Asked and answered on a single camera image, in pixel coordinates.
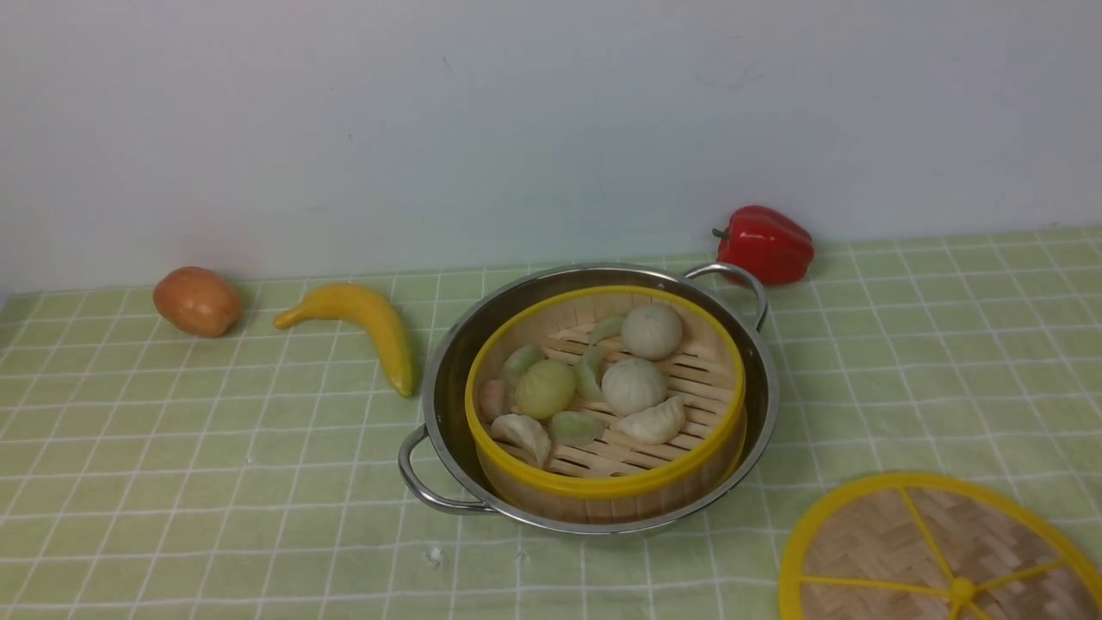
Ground yellow rimmed bamboo steamer basket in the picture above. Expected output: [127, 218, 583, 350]
[465, 285, 747, 525]

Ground yellow rimmed bamboo steamer lid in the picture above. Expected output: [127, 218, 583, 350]
[777, 472, 1101, 619]

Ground stainless steel pot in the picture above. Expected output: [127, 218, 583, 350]
[398, 263, 780, 536]

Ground green dumpling rear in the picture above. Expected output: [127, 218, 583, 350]
[501, 342, 547, 387]

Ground green round bun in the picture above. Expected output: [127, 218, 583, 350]
[514, 358, 576, 421]

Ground pale green dumpling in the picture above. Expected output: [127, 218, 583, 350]
[574, 344, 605, 403]

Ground white round bun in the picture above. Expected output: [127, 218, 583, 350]
[619, 305, 684, 361]

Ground white pleated bun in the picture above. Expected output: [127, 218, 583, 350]
[601, 357, 666, 416]

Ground green crescent dumpling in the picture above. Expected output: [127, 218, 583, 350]
[548, 411, 609, 447]

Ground white crescent dumpling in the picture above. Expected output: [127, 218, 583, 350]
[611, 395, 687, 446]

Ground yellow banana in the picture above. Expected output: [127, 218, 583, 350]
[272, 282, 418, 398]

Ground red bell pepper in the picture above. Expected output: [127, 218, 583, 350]
[712, 205, 815, 287]

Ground green checkered tablecloth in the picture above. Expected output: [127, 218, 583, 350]
[1, 229, 1101, 619]

